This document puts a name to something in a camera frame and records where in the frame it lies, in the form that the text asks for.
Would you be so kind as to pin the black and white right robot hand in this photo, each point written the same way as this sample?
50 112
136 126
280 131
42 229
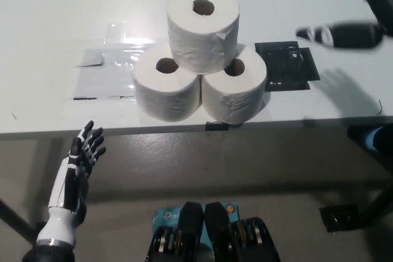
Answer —
347 36

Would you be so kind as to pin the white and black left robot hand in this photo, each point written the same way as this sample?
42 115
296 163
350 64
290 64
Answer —
69 182

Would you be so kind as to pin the toilet paper roll with flap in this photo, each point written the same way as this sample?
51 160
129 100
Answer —
199 47

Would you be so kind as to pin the white toilet paper roll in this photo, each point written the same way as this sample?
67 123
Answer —
231 99
165 96

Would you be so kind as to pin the black robot body blocks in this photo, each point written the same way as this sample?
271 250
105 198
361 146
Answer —
215 231

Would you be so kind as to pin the black table leg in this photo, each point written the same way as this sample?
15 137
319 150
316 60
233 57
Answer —
376 206
13 219

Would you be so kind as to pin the black square plate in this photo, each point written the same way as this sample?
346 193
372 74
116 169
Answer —
285 68

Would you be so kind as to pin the teal tp-link box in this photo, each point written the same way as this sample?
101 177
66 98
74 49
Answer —
164 216

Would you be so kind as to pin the clear plastic sheet with grey tape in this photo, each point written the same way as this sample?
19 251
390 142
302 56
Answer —
101 81

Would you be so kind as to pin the black tape strip on table edge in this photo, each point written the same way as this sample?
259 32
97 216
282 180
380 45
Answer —
216 126

